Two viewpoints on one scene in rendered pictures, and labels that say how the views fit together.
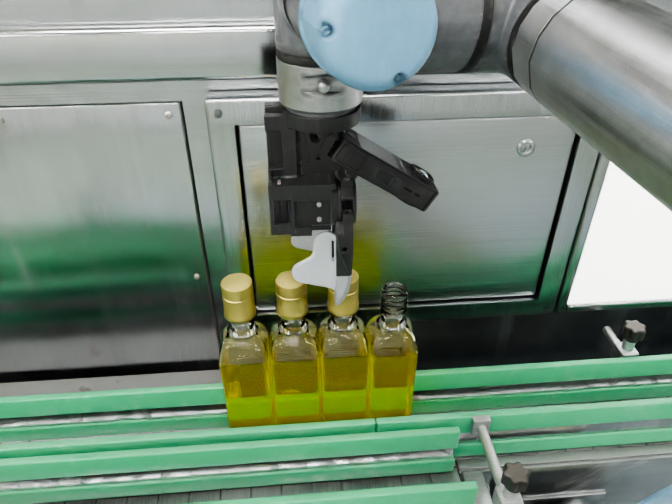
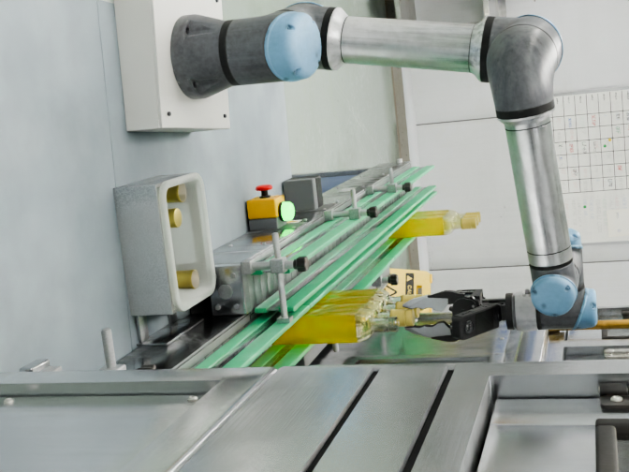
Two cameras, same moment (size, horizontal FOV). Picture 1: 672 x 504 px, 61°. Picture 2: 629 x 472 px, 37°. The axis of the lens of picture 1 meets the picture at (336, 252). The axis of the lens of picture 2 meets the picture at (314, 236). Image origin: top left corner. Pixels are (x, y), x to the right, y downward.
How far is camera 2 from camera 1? 1.83 m
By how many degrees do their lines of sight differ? 77
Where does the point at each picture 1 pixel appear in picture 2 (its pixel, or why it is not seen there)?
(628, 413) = (246, 353)
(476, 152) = not seen: hidden behind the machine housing
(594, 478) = (190, 341)
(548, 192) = not seen: hidden behind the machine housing
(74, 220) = (440, 346)
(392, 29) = not seen: hidden behind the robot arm
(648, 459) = (193, 351)
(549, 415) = (270, 335)
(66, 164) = (474, 346)
